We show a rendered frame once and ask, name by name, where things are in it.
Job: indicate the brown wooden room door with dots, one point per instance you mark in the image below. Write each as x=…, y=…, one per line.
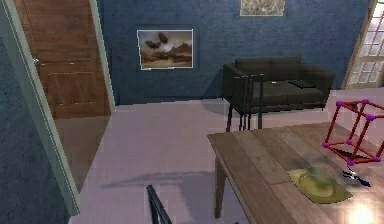
x=66, y=56

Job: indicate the olive green square plate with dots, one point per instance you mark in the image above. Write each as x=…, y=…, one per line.
x=318, y=185

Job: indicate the framed brown landscape picture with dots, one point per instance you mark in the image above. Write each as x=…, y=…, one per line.
x=165, y=49

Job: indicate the red cube frame sculpture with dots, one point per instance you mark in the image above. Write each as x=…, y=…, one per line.
x=361, y=133

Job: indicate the white paned window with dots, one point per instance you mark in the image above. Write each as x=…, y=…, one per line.
x=366, y=50

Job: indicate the silver door knob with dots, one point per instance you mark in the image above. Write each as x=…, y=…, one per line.
x=35, y=61

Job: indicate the dark book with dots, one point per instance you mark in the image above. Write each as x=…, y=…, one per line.
x=301, y=83

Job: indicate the black metal chair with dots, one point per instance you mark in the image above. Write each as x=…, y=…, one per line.
x=245, y=100

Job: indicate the brown wooden table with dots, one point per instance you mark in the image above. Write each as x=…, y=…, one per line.
x=266, y=173

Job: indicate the dark brown sofa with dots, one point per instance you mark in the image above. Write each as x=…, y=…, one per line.
x=286, y=88

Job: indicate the framed beige picture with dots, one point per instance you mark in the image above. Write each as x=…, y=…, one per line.
x=262, y=7

